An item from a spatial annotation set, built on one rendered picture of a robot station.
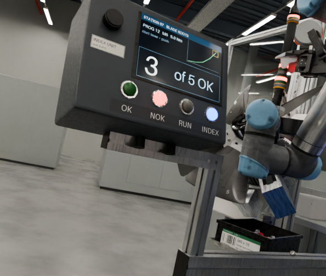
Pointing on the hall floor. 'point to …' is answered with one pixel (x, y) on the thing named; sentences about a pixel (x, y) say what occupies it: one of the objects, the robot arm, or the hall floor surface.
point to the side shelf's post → (311, 241)
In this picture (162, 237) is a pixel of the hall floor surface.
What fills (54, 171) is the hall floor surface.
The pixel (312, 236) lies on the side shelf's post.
